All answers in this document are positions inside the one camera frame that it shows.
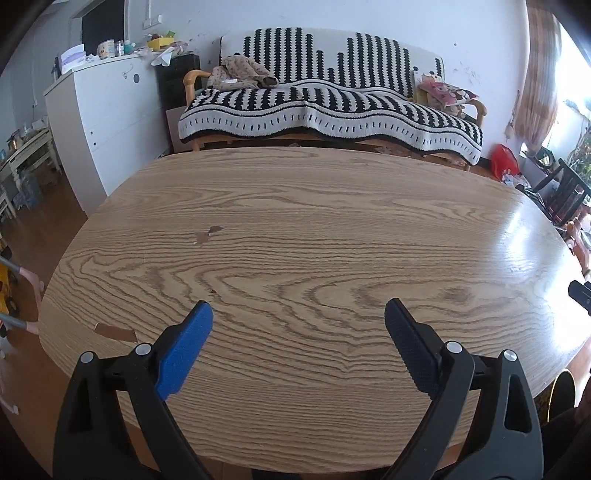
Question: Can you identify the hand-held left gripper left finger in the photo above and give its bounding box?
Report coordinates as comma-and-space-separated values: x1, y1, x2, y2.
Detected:
53, 300, 215, 480

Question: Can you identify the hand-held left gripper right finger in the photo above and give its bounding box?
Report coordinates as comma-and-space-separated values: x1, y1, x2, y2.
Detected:
384, 298, 543, 480

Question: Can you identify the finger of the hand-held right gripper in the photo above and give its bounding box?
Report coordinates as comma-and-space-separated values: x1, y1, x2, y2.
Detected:
569, 279, 591, 317

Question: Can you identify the black gold-rimmed trash can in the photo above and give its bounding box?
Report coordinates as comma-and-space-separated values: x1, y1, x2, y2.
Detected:
549, 370, 578, 414

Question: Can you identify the black chair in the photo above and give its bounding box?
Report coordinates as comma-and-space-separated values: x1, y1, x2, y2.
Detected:
529, 159, 591, 227

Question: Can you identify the green houseplant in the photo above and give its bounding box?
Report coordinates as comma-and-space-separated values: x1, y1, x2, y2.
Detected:
566, 99, 591, 185

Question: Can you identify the red bag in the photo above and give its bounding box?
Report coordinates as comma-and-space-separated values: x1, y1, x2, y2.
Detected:
489, 144, 520, 178

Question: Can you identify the yellow toy car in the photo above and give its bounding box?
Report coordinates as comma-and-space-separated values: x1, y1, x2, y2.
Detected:
0, 247, 21, 319

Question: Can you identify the cardboard sheet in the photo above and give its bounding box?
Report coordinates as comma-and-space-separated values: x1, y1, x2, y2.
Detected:
165, 105, 188, 154

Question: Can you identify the beige curtain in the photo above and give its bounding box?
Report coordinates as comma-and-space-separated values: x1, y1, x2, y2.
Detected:
513, 0, 561, 155

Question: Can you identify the blue water jug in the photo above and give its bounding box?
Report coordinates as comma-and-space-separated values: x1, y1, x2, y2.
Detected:
18, 175, 44, 204

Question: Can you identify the printed pink cushion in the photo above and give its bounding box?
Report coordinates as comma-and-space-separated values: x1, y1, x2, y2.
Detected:
418, 76, 480, 109

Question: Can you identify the white cabinet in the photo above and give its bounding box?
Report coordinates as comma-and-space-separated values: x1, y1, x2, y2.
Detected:
44, 51, 174, 215

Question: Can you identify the white desk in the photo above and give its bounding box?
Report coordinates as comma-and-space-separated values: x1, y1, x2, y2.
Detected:
0, 127, 63, 217

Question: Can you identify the black white striped blanket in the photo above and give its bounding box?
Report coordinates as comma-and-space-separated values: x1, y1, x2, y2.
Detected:
178, 27, 485, 166

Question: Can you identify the black speaker cabinet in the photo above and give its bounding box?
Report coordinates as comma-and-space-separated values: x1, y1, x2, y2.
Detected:
154, 53, 201, 153

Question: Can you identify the wooden-armed sofa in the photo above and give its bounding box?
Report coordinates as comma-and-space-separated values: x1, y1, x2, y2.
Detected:
182, 69, 488, 171

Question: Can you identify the brown plush garment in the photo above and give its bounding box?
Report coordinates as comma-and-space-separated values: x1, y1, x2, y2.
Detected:
207, 54, 279, 90

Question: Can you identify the white paper box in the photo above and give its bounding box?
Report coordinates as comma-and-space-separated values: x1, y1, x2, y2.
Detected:
58, 45, 88, 75

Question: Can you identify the pink grey frame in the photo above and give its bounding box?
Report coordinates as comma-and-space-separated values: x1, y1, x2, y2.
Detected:
0, 256, 44, 335

